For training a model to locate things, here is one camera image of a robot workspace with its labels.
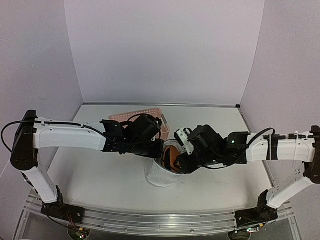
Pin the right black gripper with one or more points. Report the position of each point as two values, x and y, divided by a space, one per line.
187 167

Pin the pink plastic basket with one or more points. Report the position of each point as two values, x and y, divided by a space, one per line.
154 115

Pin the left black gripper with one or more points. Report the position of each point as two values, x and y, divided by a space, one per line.
158 152

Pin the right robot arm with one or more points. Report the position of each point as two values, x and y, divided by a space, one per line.
244 148

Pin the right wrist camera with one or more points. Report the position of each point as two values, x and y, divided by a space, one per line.
182 136

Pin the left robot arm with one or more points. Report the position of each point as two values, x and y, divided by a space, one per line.
35 133

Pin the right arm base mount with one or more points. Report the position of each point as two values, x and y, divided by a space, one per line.
261 214

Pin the orange black bra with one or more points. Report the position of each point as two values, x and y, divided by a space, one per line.
169 155

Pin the white mesh laundry bag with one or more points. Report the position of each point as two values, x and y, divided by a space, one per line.
158 175

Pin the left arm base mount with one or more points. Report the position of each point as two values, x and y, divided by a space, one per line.
62 211

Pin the aluminium front rail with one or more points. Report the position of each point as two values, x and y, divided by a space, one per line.
160 224

